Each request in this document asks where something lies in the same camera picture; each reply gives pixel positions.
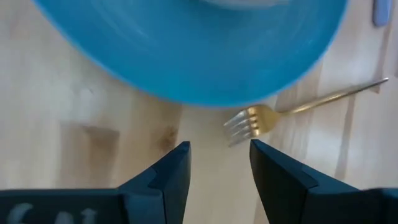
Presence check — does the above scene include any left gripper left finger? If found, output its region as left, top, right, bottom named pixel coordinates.
left=0, top=141, right=192, bottom=224

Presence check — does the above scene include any blue round plate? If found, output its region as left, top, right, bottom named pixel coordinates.
left=32, top=0, right=349, bottom=108

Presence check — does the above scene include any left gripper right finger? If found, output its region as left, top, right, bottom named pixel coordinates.
left=249, top=138, right=398, bottom=224

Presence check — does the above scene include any gold metal fork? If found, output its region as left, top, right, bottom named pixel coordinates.
left=223, top=77, right=390, bottom=147

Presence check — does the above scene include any lavender handled utensil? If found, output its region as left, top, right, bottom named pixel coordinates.
left=372, top=0, right=394, bottom=27

